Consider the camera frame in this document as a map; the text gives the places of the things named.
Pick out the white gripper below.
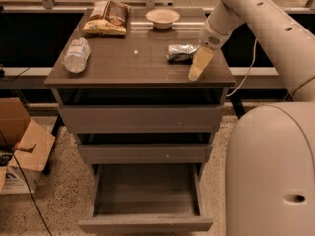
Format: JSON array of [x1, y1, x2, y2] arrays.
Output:
[[188, 21, 230, 81]]

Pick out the bottom grey drawer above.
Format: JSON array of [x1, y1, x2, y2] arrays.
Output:
[[79, 164, 213, 233]]

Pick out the brown chip bag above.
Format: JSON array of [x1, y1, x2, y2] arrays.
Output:
[[82, 0, 131, 36]]

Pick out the white cable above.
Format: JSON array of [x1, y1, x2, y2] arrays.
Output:
[[225, 37, 259, 99]]

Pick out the black floor cable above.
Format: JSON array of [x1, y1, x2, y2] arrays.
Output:
[[0, 128, 53, 236]]

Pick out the grey drawer cabinet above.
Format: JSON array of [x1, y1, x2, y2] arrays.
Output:
[[44, 7, 236, 175]]

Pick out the open cardboard box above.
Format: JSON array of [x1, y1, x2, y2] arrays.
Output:
[[0, 98, 55, 195]]

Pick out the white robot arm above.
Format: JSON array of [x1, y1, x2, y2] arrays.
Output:
[[189, 0, 315, 236]]

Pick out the grey drawer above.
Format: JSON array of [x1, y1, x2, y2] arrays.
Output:
[[59, 106, 221, 134], [79, 164, 213, 233], [78, 144, 212, 164]]

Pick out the silver redbull can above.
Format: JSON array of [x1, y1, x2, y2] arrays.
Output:
[[166, 44, 197, 62]]

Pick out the middle grey drawer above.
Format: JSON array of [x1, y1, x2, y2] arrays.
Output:
[[78, 144, 212, 164]]

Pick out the white ceramic bowl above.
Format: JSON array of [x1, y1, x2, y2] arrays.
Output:
[[146, 9, 180, 30]]

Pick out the clear plastic water bottle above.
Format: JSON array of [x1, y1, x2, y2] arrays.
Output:
[[63, 38, 91, 73]]

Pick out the top grey drawer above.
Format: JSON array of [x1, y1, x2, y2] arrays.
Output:
[[59, 106, 221, 134]]

